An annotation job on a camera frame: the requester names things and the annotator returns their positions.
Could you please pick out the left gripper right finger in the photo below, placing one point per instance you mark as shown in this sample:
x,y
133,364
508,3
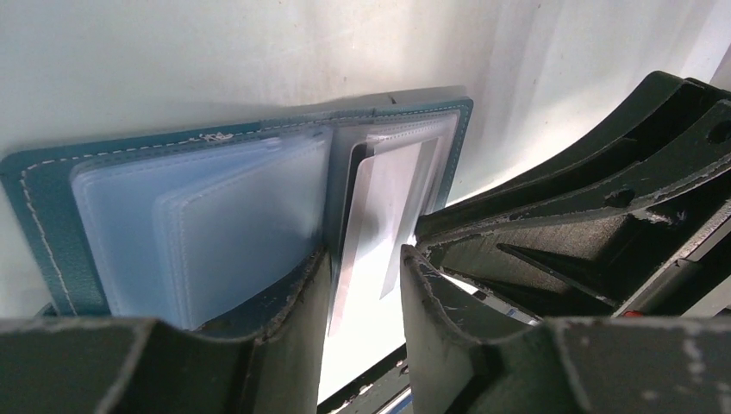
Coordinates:
x,y
466,357

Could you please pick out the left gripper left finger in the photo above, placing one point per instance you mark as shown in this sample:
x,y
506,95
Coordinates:
x,y
264,356

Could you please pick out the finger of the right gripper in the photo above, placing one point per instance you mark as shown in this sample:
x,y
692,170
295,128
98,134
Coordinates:
x,y
652,239
658,109

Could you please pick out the blue leather card holder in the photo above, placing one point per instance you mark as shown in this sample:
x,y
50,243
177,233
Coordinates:
x,y
186,226

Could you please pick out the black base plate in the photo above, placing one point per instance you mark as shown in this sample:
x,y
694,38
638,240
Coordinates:
x,y
383,388

